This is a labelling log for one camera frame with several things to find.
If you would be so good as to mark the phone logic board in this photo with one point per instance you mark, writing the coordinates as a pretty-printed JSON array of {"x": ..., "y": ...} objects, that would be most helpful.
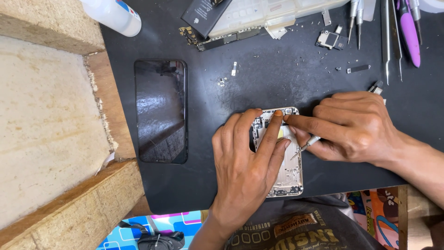
[{"x": 222, "y": 41}]

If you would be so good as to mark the white plastic bottle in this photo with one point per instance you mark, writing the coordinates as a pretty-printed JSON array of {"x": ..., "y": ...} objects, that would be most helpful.
[{"x": 112, "y": 14}]

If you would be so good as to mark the person's dark printed shirt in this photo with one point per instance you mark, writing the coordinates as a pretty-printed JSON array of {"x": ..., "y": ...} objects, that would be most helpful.
[{"x": 298, "y": 229}]

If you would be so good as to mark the small black metal bracket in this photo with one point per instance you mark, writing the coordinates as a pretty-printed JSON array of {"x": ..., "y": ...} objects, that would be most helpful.
[{"x": 358, "y": 68}]

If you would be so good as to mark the wooden table leg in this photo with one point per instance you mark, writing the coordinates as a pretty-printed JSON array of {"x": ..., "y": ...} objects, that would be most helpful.
[{"x": 416, "y": 215}]

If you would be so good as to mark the black phone display panel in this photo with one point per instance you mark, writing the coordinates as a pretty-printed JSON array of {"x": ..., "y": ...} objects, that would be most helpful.
[{"x": 160, "y": 111}]

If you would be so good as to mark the phone speaker camera module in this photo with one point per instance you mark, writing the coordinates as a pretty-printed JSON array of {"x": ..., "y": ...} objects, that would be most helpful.
[{"x": 330, "y": 40}]

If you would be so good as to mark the wooden chipboard bench frame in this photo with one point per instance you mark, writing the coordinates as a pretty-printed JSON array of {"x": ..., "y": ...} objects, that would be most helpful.
[{"x": 52, "y": 121}]

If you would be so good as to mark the steel tweezers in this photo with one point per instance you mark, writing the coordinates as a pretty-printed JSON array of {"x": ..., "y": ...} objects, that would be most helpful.
[
  {"x": 396, "y": 34},
  {"x": 385, "y": 34}
]

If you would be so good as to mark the person's left hand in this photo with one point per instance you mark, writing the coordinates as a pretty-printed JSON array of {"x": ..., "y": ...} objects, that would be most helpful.
[{"x": 239, "y": 173}]

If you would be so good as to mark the colourful printed cloth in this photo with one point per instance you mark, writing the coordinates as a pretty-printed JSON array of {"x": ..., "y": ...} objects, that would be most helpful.
[{"x": 376, "y": 215}]

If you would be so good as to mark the person's right hand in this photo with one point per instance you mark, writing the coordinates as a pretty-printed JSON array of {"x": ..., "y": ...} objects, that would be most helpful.
[{"x": 360, "y": 128}]

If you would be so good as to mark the white metal shield bracket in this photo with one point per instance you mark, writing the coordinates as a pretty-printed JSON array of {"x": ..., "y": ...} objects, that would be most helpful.
[{"x": 277, "y": 30}]

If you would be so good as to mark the blue patterned floor mat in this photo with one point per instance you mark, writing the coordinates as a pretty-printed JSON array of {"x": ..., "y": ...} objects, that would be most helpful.
[{"x": 180, "y": 222}]

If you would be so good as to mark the white round container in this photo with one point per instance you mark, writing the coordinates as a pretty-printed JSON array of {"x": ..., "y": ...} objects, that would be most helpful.
[{"x": 432, "y": 5}]

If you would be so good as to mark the scattered tiny screws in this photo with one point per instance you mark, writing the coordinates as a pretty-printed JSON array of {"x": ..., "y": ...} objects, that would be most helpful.
[{"x": 319, "y": 52}]

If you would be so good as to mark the grey precision screwdriver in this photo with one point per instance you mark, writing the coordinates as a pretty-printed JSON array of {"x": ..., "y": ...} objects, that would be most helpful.
[{"x": 416, "y": 17}]

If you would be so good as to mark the small grey phone component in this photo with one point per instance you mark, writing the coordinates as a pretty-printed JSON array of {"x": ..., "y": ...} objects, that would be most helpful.
[{"x": 376, "y": 87}]

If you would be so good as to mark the small silver precision screwdriver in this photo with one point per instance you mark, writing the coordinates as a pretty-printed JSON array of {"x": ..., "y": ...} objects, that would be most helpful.
[{"x": 312, "y": 141}]

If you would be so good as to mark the silver phone housing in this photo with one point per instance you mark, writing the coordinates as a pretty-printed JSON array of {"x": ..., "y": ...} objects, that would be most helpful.
[{"x": 291, "y": 175}]

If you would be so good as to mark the black work mat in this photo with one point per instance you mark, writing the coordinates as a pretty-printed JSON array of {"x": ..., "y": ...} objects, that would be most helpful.
[{"x": 277, "y": 86}]

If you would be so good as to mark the small grey metal plate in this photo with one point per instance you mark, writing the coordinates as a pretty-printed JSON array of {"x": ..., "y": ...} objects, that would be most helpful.
[{"x": 326, "y": 17}]

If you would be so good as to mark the translucent plastic organizer box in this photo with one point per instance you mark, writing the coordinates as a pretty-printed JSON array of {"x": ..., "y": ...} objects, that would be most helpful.
[{"x": 263, "y": 12}]

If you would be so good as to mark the small silver strip bracket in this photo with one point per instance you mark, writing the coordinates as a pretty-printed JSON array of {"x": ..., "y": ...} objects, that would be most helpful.
[{"x": 234, "y": 68}]

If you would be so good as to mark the black phone battery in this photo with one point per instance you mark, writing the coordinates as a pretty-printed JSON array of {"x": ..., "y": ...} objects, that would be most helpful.
[{"x": 204, "y": 15}]

